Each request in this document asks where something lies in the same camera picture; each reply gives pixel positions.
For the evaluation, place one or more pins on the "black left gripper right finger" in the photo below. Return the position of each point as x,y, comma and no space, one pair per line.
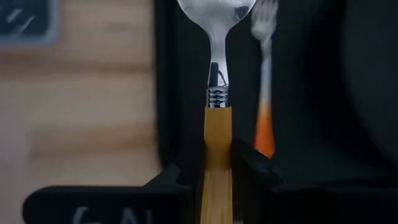
311,205

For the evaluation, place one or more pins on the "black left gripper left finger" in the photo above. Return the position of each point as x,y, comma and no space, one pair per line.
109,203

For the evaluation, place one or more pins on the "black tray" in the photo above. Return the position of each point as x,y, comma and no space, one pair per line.
311,93

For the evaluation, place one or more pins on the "dark grey-bordered board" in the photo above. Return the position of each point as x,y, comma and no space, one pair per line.
25,18

